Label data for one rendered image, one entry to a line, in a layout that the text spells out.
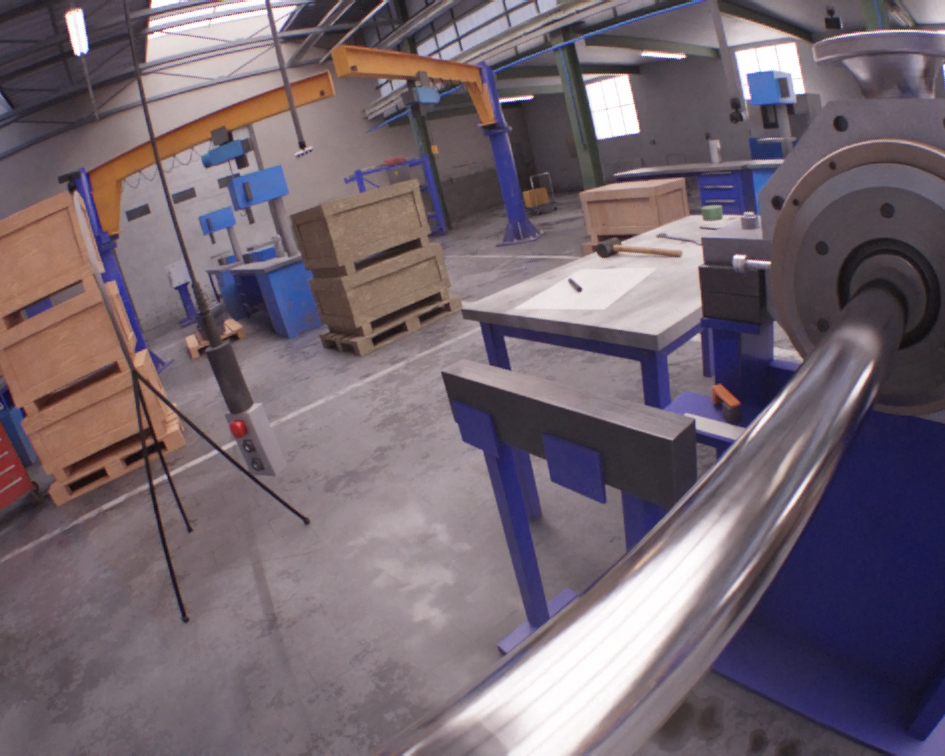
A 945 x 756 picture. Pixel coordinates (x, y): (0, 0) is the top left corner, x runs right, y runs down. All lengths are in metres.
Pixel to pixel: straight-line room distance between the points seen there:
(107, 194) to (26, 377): 3.69
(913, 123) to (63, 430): 4.47
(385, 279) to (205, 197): 9.28
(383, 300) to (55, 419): 2.93
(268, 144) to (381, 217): 9.42
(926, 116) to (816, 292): 0.31
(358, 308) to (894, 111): 4.23
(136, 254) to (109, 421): 9.38
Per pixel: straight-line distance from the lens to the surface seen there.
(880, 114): 0.83
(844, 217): 0.70
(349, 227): 4.58
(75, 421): 4.24
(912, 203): 0.68
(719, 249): 0.95
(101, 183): 7.56
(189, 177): 13.53
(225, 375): 0.87
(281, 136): 14.08
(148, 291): 13.31
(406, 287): 4.83
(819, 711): 1.49
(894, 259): 0.69
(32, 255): 4.21
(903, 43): 0.80
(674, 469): 0.83
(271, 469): 0.92
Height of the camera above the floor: 1.29
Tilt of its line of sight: 22 degrees down
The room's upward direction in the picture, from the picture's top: 14 degrees counter-clockwise
